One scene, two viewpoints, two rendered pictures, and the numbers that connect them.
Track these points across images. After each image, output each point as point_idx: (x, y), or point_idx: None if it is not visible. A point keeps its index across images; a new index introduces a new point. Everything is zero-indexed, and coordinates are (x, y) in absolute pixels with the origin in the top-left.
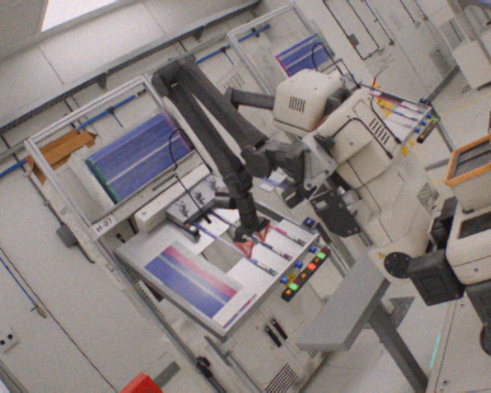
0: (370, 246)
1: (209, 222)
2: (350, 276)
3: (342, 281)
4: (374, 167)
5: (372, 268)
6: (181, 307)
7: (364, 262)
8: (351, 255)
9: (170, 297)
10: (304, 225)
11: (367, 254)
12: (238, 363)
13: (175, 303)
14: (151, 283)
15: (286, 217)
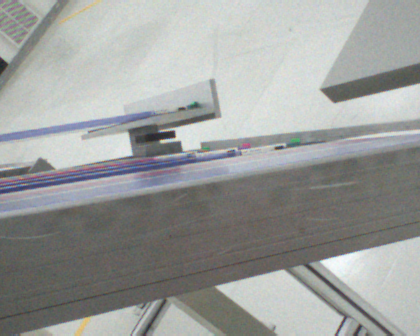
0: (330, 74)
1: (1, 58)
2: None
3: None
4: None
5: None
6: (391, 174)
7: (388, 45)
8: (224, 297)
9: (305, 167)
10: (157, 145)
11: (360, 60)
12: None
13: (341, 205)
14: (123, 225)
15: (88, 165)
